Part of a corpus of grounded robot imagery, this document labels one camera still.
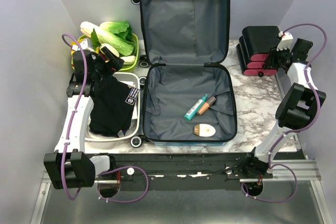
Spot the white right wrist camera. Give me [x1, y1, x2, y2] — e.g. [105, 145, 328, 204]
[276, 31, 293, 51]

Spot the green white leek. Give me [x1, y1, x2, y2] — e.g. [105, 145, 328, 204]
[120, 56, 136, 65]

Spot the brown foundation tube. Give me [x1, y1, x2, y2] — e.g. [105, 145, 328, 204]
[197, 96, 217, 116]

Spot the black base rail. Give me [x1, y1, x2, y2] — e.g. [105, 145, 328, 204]
[94, 152, 275, 192]

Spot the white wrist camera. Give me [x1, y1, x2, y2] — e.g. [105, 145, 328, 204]
[72, 38, 94, 51]
[276, 31, 293, 51]

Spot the blue fish print suitcase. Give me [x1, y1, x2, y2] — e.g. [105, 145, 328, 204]
[139, 0, 237, 145]

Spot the yellow flower cabbage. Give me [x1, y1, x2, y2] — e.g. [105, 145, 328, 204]
[71, 44, 107, 61]

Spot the black bag with pink trim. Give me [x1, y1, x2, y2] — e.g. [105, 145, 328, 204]
[236, 26, 279, 77]

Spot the green vegetable basket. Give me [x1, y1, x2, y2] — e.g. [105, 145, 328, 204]
[71, 33, 139, 72]

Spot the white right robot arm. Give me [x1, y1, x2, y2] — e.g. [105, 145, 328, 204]
[254, 38, 326, 164]

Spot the white napa cabbage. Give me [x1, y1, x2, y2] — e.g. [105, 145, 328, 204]
[80, 22, 136, 56]

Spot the green leafy lettuce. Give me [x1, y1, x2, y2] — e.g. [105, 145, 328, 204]
[99, 21, 132, 40]

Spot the white radish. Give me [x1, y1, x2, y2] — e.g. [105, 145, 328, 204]
[100, 43, 120, 57]

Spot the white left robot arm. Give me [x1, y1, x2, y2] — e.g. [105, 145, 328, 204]
[44, 49, 117, 189]

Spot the black garment with label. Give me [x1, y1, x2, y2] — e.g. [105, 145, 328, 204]
[88, 76, 140, 137]

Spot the teal tube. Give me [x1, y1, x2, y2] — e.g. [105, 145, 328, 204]
[184, 94, 208, 121]

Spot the white rectangular tray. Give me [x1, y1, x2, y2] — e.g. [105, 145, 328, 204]
[85, 72, 141, 143]

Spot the aluminium frame rail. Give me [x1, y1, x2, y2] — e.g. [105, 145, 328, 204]
[31, 159, 333, 223]

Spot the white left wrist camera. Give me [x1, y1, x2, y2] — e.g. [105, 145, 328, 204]
[72, 38, 94, 51]

